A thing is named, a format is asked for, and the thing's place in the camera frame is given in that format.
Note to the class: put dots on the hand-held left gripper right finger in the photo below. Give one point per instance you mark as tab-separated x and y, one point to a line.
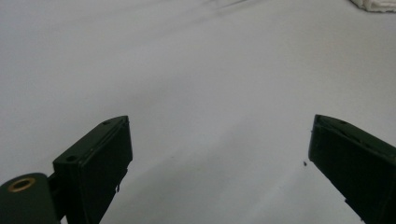
358	168

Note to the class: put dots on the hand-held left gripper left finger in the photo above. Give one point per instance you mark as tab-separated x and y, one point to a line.
93	174

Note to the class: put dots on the white towel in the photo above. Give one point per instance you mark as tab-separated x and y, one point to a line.
376	4

